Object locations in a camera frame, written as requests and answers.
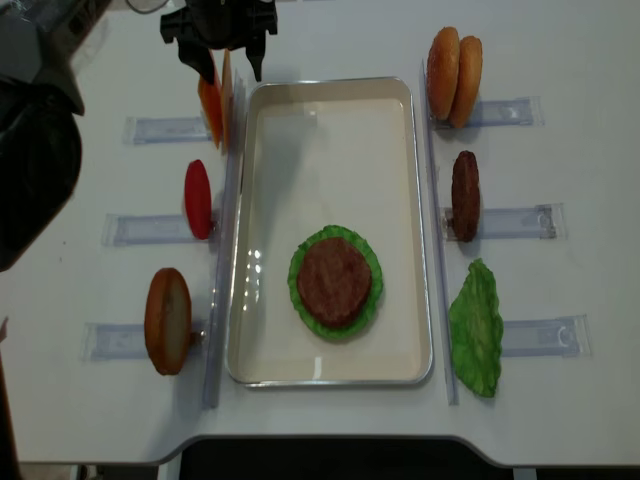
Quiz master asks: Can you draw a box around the clear patty holder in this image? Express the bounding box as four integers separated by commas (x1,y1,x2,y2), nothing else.
473,203,567,240

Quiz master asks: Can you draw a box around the standing brown meat patty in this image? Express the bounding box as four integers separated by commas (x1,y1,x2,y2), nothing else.
451,151,481,242

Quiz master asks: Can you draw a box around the left long acrylic rail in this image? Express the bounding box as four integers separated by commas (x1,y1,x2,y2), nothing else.
203,75,246,409

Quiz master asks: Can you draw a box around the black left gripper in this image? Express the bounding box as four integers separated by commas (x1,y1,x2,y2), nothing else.
160,0,278,83

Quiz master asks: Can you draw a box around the sliced bread bun half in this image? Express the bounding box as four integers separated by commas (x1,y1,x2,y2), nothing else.
144,268,192,376

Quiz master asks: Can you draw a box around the clear lettuce holder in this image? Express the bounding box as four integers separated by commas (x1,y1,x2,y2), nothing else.
502,315,591,358

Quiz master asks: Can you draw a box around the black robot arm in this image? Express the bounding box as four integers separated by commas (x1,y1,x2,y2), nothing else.
1,1,278,270

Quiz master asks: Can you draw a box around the clear bun holder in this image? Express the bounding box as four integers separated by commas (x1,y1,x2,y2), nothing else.
430,96,544,132

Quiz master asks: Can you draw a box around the long acrylic rail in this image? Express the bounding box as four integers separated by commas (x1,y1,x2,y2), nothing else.
203,75,246,409
420,58,459,406

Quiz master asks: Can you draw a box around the white rectangular tray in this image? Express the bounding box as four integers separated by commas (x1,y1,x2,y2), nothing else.
226,77,433,388

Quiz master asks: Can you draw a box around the clear bread holder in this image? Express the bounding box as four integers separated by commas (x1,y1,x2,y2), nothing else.
81,321,209,363

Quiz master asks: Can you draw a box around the green lettuce leaf on tray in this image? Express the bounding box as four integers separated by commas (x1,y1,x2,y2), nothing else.
287,225,384,341

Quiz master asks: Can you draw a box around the right long acrylic rail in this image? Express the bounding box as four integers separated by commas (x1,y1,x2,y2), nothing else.
420,58,459,406

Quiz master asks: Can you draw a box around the brown meat patty on tray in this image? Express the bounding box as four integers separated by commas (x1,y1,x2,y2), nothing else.
296,237,373,329

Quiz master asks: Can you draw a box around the sesame bun top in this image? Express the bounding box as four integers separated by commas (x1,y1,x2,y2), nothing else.
426,26,460,120

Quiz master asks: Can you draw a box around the orange cheese slice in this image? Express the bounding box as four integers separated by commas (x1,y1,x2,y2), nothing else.
198,67,225,149

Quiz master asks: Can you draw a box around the plain bun half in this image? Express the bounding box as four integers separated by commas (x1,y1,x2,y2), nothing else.
448,36,483,128

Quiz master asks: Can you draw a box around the clear cheese holder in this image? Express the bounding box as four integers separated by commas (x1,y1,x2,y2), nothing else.
123,117,212,145

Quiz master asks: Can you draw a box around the standing green lettuce leaf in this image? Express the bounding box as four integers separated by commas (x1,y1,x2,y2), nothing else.
449,258,504,398

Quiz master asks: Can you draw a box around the red tomato slice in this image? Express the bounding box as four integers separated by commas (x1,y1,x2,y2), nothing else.
184,159,213,240

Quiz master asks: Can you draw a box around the clear tomato holder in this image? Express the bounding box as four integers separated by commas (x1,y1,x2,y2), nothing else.
101,214,216,247

